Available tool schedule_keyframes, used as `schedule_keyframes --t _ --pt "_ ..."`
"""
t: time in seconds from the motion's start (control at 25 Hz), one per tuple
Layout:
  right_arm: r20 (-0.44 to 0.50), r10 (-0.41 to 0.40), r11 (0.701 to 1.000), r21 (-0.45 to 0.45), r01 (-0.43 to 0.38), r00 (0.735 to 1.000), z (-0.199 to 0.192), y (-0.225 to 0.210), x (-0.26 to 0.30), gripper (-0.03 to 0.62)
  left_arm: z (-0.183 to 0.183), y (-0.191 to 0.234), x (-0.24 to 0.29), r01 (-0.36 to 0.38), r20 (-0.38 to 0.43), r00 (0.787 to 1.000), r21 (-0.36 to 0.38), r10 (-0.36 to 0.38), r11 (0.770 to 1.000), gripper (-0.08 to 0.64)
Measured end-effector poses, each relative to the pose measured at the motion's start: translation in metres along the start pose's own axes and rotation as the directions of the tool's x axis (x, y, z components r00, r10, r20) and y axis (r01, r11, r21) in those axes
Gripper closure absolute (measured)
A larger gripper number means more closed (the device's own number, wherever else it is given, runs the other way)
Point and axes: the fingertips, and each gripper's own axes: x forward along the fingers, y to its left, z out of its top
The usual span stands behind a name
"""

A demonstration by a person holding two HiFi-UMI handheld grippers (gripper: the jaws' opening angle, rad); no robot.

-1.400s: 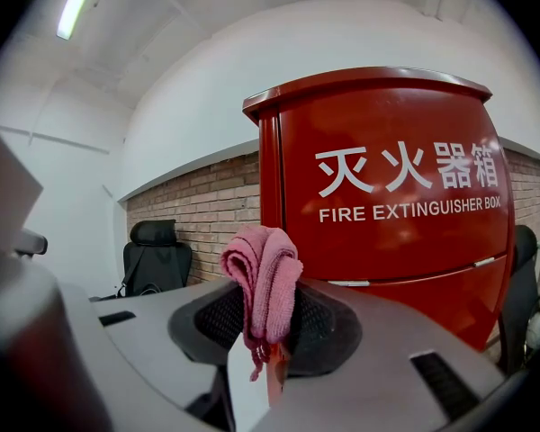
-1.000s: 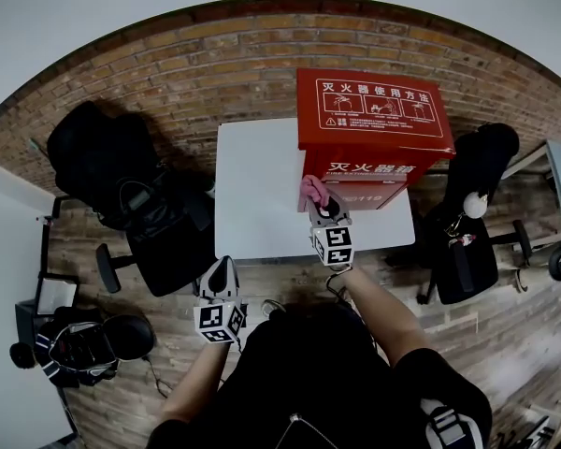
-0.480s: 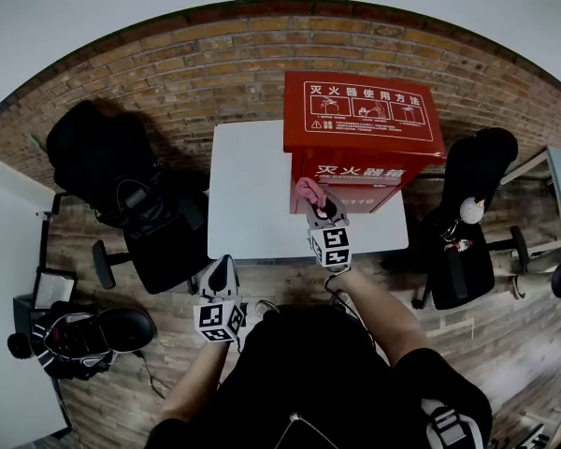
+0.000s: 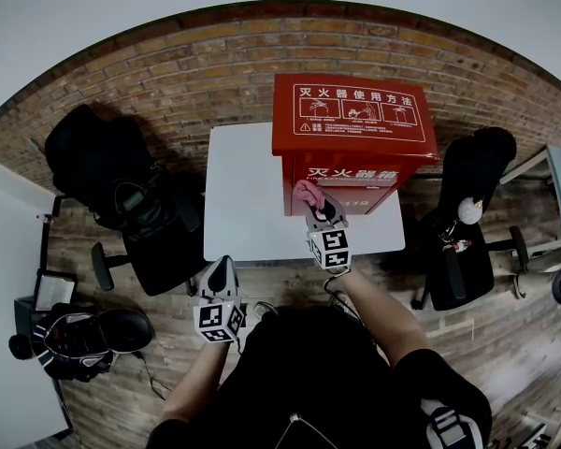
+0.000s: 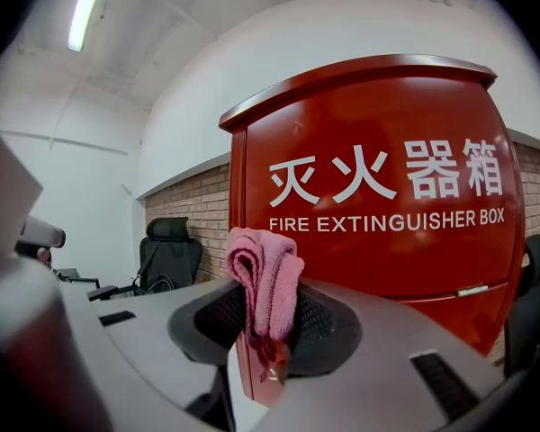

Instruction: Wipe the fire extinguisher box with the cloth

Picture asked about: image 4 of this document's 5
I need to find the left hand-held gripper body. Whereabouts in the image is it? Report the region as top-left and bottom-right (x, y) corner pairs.
(193, 300), (247, 344)

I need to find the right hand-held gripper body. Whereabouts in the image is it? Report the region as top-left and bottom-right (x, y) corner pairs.
(307, 228), (352, 271)

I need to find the pink cloth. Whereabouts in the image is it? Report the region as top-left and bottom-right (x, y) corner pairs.
(293, 179), (326, 210)

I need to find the red fire extinguisher box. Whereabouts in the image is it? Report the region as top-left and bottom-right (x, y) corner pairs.
(270, 73), (439, 218)

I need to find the person's left forearm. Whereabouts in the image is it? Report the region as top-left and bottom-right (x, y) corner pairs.
(158, 341), (230, 423)

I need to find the person's right forearm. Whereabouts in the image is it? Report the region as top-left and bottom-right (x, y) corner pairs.
(340, 268), (431, 376)

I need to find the person's left shoe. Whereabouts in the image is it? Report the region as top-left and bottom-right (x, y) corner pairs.
(253, 300), (280, 320)

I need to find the white square platform board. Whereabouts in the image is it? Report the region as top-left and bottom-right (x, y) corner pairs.
(203, 122), (407, 264)

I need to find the black bag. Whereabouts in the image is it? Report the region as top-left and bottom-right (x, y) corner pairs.
(111, 178), (202, 261)

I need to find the person's black shirt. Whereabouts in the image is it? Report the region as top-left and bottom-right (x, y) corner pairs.
(147, 304), (493, 449)

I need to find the white plush ball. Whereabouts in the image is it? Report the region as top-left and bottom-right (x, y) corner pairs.
(457, 197), (483, 225)

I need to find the black office chair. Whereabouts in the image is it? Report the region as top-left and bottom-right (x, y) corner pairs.
(44, 104), (207, 297)
(410, 127), (529, 311)

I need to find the white tissue box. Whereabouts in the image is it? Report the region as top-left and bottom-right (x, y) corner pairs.
(33, 271), (78, 312)

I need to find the dark storage bin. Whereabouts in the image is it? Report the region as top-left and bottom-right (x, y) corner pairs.
(13, 297), (42, 341)

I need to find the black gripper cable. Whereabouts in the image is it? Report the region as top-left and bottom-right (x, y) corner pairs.
(324, 272), (357, 318)

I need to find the black floor cable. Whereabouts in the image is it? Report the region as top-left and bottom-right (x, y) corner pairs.
(135, 351), (174, 401)

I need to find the keychain bundle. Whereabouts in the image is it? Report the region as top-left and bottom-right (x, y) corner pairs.
(437, 220), (476, 254)

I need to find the silver pendant necklace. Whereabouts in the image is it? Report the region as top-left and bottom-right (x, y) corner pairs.
(274, 413), (342, 449)

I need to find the white desk with black frame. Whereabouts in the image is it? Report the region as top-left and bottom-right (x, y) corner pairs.
(0, 152), (74, 443)

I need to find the grey and white shoulder strap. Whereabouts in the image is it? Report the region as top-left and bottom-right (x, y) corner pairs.
(420, 398), (485, 449)

